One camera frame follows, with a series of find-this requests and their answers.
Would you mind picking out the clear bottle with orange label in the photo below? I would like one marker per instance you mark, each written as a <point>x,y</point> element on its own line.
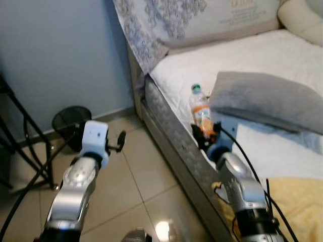
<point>200,108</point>

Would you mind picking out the grey plush pillow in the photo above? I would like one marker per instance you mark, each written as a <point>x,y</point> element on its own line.
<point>267,98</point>

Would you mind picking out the yellow cartoon egg blanket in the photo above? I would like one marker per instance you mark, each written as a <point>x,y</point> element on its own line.
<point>298,212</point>

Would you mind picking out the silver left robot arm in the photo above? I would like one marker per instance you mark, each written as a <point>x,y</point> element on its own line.
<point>75,181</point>

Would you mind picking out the black mesh waste bin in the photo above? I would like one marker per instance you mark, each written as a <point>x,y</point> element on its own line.
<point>70,121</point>

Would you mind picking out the white quilted mattress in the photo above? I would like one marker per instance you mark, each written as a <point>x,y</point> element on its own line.
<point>252,55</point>

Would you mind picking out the black metal stand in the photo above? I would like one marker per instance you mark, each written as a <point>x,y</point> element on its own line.
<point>25,121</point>

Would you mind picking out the beige knotted pillow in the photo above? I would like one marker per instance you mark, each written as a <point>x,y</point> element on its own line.
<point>303,20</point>

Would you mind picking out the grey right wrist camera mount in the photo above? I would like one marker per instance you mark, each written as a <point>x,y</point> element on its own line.
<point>228,132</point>

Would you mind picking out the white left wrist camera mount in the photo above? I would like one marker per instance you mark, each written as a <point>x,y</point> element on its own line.
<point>95,135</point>

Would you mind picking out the grey upholstered bed frame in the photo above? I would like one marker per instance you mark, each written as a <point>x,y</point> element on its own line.
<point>181,166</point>

